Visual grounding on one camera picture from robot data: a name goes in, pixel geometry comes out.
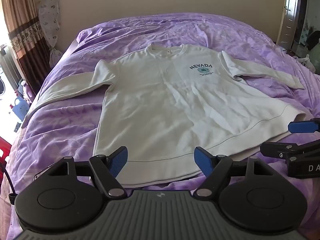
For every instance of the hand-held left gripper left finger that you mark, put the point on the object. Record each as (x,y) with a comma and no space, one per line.
(120,162)

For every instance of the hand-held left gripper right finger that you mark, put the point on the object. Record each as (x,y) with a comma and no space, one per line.
(202,162)

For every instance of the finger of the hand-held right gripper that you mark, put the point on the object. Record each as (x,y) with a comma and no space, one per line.
(298,126)
(275,148)

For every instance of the white printed sweatshirt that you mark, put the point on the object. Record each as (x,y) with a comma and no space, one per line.
(162,105)

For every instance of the white plastic bag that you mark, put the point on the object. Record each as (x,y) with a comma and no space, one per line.
(306,62)

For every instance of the purple floral bed blanket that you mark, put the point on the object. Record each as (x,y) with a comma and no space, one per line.
(62,110)

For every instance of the dark cloth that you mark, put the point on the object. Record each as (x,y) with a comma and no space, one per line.
(313,41)

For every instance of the blue detergent jug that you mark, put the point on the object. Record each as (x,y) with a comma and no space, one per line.
(20,108)

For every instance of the wooden door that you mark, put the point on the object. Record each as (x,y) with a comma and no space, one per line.
(291,12)

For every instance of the red plastic stool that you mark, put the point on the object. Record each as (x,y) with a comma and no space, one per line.
(5,147)

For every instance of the pink bottle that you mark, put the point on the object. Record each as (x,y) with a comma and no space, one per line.
(25,90)

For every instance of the white washing machine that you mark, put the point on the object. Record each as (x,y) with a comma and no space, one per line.
(2,85)

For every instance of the grey radiator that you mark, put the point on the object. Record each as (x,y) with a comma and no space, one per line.
(8,67)

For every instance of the brown striped curtain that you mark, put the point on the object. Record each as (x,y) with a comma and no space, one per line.
(20,17)

